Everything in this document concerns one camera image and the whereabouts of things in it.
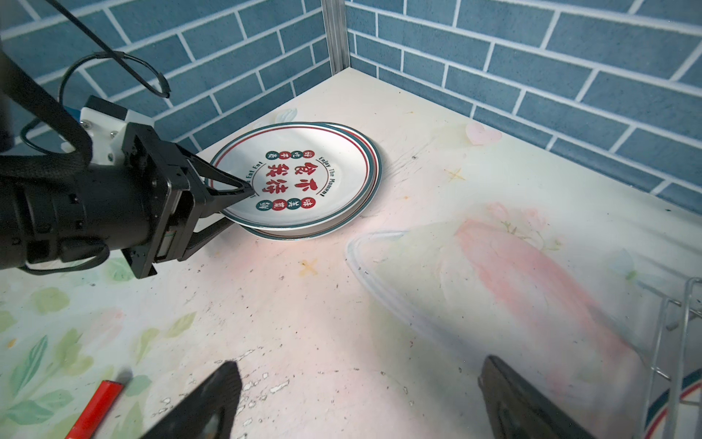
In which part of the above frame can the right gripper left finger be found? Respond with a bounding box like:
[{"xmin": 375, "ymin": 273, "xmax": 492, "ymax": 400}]
[{"xmin": 142, "ymin": 361, "xmax": 243, "ymax": 439}]

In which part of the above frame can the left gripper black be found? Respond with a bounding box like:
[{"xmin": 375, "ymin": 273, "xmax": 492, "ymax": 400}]
[{"xmin": 120, "ymin": 123, "xmax": 254, "ymax": 279}]

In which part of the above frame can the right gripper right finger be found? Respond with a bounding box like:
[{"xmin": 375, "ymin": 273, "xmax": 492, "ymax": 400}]
[{"xmin": 478, "ymin": 355, "xmax": 593, "ymax": 439}]

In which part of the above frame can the red green text plate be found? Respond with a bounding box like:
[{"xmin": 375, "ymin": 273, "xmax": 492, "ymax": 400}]
[
  {"xmin": 210, "ymin": 123, "xmax": 381, "ymax": 232},
  {"xmin": 243, "ymin": 123, "xmax": 383, "ymax": 241}
]

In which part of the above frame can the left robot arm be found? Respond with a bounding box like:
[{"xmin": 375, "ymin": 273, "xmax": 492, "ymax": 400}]
[{"xmin": 1, "ymin": 57, "xmax": 253, "ymax": 279}]

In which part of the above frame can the red marker pen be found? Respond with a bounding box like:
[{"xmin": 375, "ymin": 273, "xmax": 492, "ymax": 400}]
[{"xmin": 65, "ymin": 380, "xmax": 125, "ymax": 439}]

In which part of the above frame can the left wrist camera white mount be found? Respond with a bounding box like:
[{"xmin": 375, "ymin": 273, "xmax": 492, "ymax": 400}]
[{"xmin": 78, "ymin": 95, "xmax": 155, "ymax": 166}]

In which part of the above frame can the metal wire dish rack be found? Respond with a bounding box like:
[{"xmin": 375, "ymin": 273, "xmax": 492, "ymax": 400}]
[{"xmin": 634, "ymin": 277, "xmax": 701, "ymax": 438}]

